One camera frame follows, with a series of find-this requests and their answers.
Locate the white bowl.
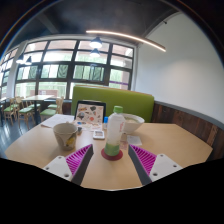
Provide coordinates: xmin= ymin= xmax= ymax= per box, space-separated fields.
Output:
xmin=121 ymin=112 xmax=146 ymax=135

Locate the white paper sheet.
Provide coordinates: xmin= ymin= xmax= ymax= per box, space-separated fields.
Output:
xmin=40 ymin=113 xmax=75 ymax=129

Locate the black-framed sticker-covered tablet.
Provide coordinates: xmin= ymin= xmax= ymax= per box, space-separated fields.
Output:
xmin=73 ymin=100 xmax=107 ymax=128

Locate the group of wooden green-seat chairs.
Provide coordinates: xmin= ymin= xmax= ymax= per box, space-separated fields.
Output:
xmin=0 ymin=95 xmax=65 ymax=126

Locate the small clear wrapper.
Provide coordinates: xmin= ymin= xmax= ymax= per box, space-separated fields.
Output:
xmin=125 ymin=134 xmax=143 ymax=147

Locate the white green-capped drink bottle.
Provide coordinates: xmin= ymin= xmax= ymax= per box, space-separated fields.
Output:
xmin=103 ymin=105 xmax=127 ymax=157

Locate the long linear ceiling light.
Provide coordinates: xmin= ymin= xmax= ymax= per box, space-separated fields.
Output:
xmin=85 ymin=29 xmax=167 ymax=53

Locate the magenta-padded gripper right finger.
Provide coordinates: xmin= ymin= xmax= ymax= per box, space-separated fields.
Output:
xmin=127 ymin=143 xmax=184 ymax=186

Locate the beige printed paper cup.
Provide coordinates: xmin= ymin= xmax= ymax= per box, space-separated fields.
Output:
xmin=52 ymin=122 xmax=79 ymax=151

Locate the group of pendant lamps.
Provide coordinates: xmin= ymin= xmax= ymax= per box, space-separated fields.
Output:
xmin=15 ymin=36 xmax=104 ymax=66

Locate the flat round red coaster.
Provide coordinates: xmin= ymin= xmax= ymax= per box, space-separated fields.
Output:
xmin=100 ymin=147 xmax=124 ymax=162

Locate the small blue-capped bottle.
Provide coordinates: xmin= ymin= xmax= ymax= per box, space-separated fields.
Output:
xmin=102 ymin=116 xmax=109 ymax=131

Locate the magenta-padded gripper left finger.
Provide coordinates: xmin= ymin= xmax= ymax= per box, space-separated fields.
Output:
xmin=43 ymin=143 xmax=95 ymax=186

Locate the green bench sofa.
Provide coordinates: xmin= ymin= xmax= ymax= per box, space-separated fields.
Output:
xmin=70 ymin=85 xmax=155 ymax=124

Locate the wooden dining table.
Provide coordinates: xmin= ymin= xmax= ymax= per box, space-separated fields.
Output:
xmin=21 ymin=94 xmax=54 ymax=125

